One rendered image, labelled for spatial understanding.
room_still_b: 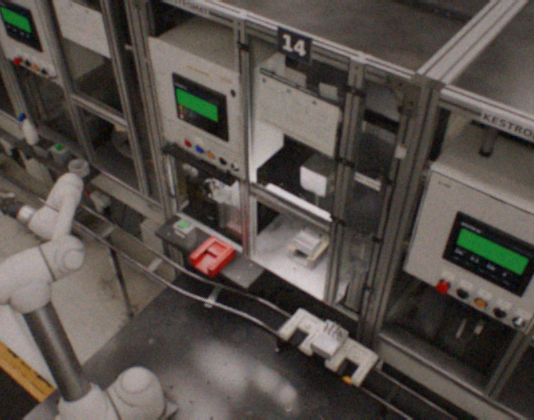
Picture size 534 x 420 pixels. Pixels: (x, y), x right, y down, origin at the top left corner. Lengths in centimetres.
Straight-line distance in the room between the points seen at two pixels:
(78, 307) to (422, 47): 260
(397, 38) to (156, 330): 159
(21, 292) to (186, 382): 84
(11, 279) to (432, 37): 148
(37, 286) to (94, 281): 179
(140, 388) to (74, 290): 165
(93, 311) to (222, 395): 140
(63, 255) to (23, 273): 13
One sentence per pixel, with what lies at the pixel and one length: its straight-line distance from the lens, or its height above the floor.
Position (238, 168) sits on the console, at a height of 142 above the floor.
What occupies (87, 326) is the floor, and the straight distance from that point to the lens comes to 357.
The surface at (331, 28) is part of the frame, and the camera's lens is 183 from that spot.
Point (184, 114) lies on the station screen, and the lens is 220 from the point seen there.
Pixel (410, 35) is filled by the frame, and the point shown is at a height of 201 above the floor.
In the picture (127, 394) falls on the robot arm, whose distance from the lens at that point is 221.
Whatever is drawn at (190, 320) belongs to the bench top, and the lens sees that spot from 264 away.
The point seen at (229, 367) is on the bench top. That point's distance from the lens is 251.
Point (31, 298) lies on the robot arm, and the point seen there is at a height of 136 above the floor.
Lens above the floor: 286
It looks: 45 degrees down
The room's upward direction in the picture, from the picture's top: straight up
